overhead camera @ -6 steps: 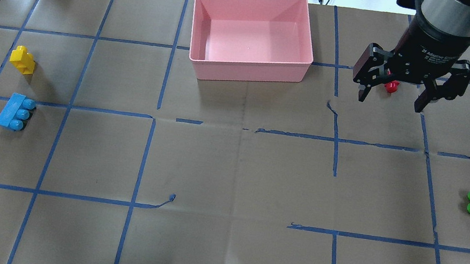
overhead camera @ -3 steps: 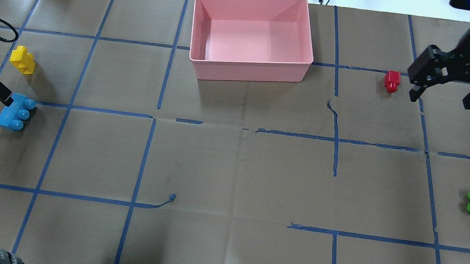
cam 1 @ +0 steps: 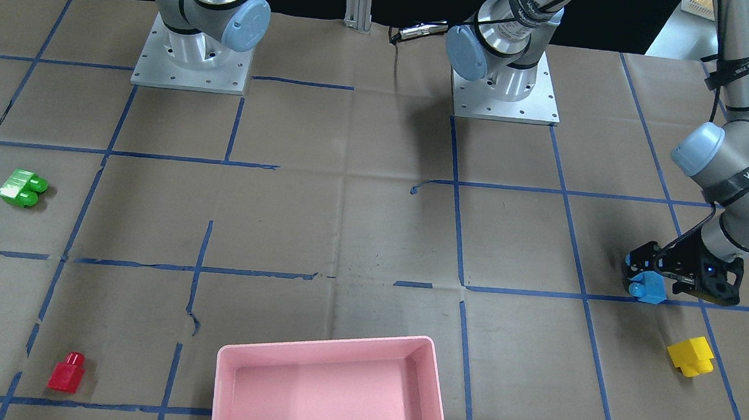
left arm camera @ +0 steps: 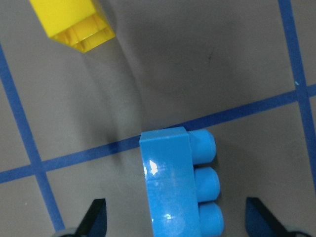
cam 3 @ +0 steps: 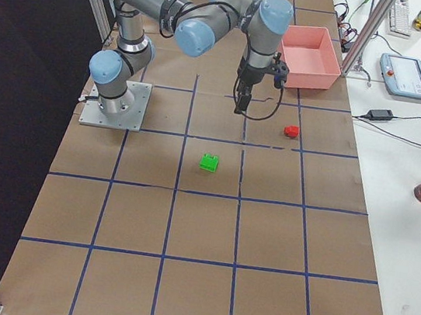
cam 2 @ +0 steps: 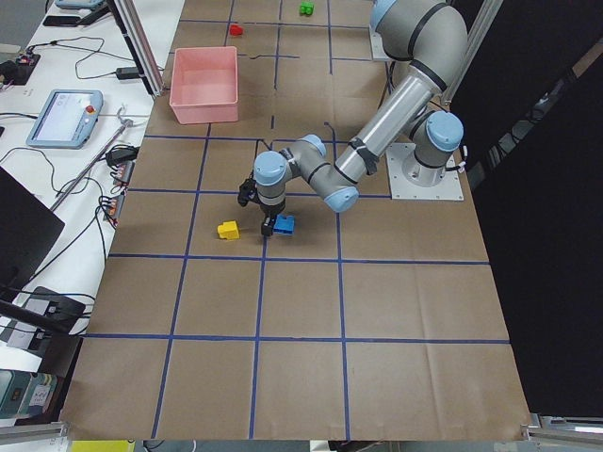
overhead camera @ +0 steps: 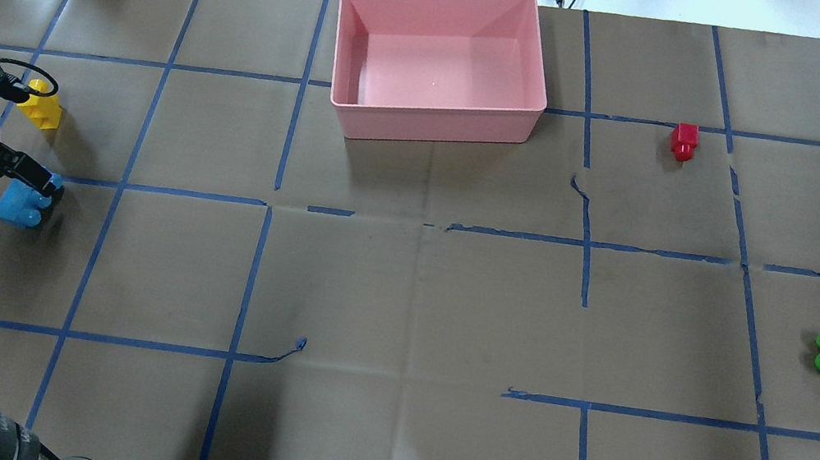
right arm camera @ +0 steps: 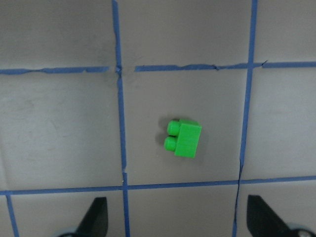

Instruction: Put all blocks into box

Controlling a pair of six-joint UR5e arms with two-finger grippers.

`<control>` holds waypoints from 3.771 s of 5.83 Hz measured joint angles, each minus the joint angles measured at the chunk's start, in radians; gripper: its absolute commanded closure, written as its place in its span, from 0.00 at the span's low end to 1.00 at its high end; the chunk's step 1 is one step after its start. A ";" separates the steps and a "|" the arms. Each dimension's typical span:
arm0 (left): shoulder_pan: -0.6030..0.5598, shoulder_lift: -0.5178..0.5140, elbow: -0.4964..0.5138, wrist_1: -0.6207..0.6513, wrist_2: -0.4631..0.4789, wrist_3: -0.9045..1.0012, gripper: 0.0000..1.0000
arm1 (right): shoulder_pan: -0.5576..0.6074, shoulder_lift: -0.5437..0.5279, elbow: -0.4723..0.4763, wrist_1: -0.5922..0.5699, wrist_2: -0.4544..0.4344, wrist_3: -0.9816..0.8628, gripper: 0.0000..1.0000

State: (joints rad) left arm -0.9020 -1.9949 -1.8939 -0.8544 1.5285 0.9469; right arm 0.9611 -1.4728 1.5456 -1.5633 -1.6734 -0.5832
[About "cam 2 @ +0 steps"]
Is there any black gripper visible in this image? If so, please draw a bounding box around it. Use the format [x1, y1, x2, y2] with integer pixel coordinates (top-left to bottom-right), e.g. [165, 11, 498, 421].
[258, 192, 285, 237]

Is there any blue toy block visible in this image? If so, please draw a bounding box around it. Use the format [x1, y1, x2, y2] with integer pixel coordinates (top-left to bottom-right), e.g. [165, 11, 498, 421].
[278, 214, 296, 235]

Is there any green toy block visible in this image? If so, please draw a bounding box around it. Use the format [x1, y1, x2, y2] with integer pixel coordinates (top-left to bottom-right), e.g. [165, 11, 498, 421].
[299, 1, 315, 16]

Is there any pink plastic box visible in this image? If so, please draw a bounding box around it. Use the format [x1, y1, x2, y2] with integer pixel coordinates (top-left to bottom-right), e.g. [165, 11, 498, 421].
[170, 46, 238, 124]

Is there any yellow toy block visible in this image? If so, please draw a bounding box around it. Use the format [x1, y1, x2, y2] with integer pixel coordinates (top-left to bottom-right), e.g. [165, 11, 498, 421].
[217, 220, 240, 240]

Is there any red toy block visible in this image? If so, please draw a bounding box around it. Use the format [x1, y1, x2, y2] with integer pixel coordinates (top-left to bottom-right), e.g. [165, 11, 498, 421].
[229, 24, 244, 37]

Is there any black power adapter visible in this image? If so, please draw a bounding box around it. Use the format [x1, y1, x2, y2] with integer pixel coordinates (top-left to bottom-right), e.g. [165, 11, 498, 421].
[115, 67, 139, 80]

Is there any teach pendant tablet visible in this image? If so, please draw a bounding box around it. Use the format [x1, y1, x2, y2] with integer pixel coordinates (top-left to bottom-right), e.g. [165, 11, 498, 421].
[26, 89, 104, 149]

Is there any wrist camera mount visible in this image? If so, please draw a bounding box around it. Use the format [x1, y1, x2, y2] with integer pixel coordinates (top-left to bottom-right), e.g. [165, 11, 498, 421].
[237, 177, 258, 207]

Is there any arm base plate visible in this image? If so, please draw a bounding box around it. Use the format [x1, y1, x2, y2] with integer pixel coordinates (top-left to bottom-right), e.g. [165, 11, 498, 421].
[369, 28, 391, 62]
[385, 143, 464, 202]

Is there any aluminium frame post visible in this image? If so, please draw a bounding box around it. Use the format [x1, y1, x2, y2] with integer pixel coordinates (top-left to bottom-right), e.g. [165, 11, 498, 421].
[106, 0, 164, 98]

